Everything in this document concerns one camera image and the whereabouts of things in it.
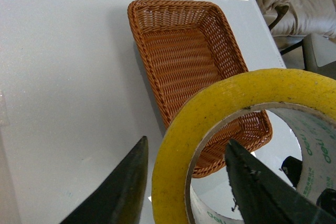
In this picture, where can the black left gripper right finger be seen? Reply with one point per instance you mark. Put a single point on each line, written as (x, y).
(262, 196)

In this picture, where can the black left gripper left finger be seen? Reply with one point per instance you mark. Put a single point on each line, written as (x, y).
(119, 199)

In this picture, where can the yellow clear tape roll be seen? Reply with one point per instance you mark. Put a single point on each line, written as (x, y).
(301, 152)

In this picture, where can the brown wicker basket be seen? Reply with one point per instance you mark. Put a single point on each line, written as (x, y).
(186, 46)

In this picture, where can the beige cushioned sofa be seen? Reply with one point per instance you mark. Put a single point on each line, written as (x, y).
(291, 20)

